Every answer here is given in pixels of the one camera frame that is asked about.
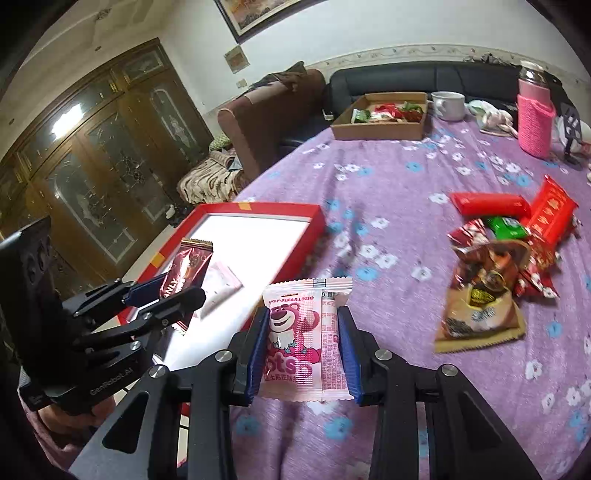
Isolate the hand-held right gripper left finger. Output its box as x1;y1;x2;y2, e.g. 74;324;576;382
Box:
69;307;271;480

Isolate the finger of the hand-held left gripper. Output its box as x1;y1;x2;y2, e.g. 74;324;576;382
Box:
62;274;169;324
74;287;207;352

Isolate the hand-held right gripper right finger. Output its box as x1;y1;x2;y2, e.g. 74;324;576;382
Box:
336;305;543;480

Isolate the dark red snack packet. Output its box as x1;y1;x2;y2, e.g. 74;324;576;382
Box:
159;237;214;335

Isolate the pink bear snack packet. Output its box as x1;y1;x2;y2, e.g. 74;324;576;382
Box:
257;277;354;403

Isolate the red box with white inside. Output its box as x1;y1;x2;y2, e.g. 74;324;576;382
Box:
115;202;326;416

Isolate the red white-patterned snack packet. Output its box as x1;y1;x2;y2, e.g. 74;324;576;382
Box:
515;240;561;300
447;219;497;252

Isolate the long plain red snack packet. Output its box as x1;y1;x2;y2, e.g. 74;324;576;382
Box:
449;191;532;217

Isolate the pale pink snack packet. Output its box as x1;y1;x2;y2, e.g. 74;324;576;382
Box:
194;261;245;319

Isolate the brown patterned blanket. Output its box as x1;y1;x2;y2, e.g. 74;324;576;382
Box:
178;154;241;204

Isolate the large brown snack bag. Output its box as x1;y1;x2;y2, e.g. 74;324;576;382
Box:
434;240;532;354

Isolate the wooden glass-door cabinet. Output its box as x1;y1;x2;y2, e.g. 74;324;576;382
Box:
0;39;215;287

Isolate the purple floral tablecloth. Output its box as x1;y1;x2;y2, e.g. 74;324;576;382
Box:
185;108;591;480

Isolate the brown armchair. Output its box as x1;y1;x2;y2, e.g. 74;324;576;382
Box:
217;69;326;185

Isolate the brown cardboard box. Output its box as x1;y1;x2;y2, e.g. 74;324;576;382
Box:
330;92;432;141

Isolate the dark cloth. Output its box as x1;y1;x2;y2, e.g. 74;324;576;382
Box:
252;62;308;90

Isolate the red gold-print snack packet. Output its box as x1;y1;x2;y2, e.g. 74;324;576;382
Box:
524;175;579;247

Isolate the white mug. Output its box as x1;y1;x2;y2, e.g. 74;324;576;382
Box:
430;91;466;121

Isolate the crumpled white cloth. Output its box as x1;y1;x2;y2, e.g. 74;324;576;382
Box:
466;99;518;137

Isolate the black leather sofa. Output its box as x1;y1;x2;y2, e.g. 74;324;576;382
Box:
323;60;573;134

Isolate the bottle with pink knitted sleeve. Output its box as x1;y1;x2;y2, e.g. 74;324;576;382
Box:
516;60;555;158

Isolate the black phone stand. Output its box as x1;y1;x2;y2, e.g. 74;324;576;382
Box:
558;102;591;164

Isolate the small wall picture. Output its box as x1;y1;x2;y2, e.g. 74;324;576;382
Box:
224;45;250;73

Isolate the framed wall painting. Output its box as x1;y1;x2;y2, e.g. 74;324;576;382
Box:
215;0;324;43

